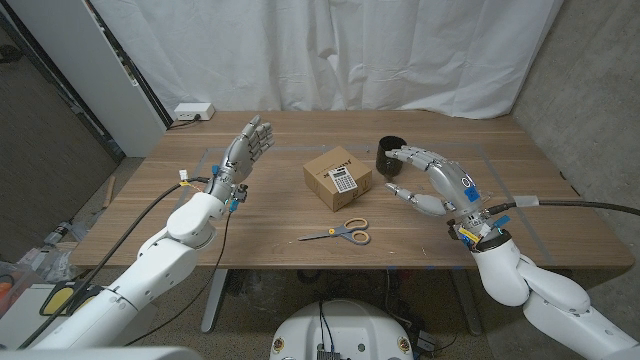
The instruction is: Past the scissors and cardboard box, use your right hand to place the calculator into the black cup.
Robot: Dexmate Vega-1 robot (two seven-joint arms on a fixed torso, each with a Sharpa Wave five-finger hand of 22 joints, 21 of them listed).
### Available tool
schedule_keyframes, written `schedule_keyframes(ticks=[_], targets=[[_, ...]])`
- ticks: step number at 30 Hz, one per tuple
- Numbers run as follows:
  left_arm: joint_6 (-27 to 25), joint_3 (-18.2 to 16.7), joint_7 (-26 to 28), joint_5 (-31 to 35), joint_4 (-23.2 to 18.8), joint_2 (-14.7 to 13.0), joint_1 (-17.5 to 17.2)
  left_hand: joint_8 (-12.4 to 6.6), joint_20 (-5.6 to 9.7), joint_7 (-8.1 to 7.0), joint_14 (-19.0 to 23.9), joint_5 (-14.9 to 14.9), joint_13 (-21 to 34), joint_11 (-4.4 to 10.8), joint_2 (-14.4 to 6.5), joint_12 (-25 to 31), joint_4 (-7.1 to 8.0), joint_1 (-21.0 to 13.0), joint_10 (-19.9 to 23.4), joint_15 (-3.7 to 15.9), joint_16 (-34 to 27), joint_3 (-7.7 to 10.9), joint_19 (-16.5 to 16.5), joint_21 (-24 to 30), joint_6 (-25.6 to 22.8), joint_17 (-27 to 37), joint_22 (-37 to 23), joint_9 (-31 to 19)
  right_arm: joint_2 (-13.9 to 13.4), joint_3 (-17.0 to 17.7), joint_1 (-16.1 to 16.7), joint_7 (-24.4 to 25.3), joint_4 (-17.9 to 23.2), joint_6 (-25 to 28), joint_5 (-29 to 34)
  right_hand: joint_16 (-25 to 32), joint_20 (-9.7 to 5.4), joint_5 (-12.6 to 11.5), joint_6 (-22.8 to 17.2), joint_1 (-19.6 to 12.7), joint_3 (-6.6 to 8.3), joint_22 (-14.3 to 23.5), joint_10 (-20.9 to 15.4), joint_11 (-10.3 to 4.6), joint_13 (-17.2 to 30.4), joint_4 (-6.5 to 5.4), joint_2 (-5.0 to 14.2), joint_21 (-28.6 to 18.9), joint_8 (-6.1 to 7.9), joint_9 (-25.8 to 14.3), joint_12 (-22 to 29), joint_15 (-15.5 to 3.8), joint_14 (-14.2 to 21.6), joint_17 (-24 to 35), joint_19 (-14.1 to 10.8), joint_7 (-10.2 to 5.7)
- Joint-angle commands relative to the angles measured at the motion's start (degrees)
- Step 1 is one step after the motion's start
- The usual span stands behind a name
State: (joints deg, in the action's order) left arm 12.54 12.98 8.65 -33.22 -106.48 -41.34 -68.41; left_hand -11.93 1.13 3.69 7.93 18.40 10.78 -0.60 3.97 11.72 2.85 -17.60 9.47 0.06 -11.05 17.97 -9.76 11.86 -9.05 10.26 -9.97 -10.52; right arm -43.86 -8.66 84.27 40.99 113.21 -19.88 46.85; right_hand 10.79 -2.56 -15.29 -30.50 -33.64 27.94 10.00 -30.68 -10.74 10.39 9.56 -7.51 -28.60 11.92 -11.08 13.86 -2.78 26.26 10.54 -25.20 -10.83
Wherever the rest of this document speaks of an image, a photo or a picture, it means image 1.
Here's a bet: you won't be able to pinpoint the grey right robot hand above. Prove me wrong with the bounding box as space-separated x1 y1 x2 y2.
384 144 501 241

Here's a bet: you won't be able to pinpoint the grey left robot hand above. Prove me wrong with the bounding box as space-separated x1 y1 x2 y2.
204 114 275 201

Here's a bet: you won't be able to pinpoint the small white calculator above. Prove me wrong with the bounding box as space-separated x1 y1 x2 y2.
327 166 359 195

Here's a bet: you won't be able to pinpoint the black cup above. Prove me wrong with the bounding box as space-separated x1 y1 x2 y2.
375 135 409 179

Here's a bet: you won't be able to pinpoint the brown cardboard box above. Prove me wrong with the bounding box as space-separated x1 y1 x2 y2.
302 145 374 213

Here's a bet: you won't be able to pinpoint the small grey adapter box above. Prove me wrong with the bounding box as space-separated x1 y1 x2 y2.
416 329 439 354

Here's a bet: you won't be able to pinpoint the white power strip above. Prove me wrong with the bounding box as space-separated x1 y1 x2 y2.
173 102 216 122

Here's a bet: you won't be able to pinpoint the grey table leg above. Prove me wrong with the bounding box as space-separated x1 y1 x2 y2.
200 268 229 334
452 268 484 336

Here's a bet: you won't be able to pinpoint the white cloth backdrop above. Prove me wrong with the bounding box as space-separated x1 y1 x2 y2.
89 0 566 120

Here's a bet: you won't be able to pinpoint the wooden stick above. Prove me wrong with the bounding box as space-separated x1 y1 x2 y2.
102 174 117 210

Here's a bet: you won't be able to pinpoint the white cabinet panel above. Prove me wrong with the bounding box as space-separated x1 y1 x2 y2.
5 0 169 158

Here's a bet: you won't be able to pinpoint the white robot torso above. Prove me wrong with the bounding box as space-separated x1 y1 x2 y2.
269 298 415 360

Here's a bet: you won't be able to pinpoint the clutter pile with plastic bags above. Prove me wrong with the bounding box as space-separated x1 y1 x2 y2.
14 219 91 281

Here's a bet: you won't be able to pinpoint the yellow black foot pedal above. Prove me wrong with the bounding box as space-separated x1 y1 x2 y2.
39 280 101 317

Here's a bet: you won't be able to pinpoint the black power strip cable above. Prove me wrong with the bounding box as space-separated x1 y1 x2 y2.
167 115 201 130

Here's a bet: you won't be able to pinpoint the orange grey handled scissors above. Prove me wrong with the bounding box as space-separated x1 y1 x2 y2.
297 217 372 246

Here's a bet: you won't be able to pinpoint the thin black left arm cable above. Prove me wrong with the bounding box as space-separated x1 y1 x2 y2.
124 209 234 347

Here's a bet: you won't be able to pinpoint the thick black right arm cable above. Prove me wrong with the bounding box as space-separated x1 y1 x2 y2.
487 198 640 217

